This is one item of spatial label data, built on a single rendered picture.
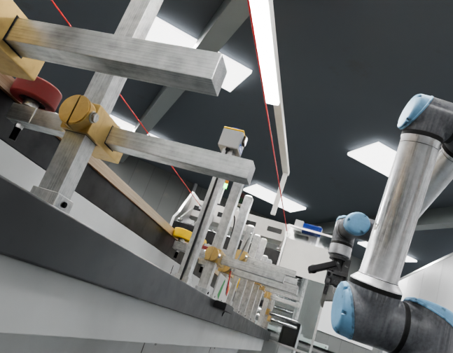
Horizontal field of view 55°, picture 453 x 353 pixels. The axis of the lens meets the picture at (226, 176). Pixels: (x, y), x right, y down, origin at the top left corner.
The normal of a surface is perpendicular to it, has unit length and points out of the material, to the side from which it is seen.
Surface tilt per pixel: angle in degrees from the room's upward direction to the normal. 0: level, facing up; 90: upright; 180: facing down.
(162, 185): 90
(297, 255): 90
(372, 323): 105
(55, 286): 90
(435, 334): 90
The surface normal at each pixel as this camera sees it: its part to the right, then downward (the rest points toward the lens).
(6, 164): 0.93, 0.24
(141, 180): 0.39, -0.17
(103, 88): -0.17, -0.37
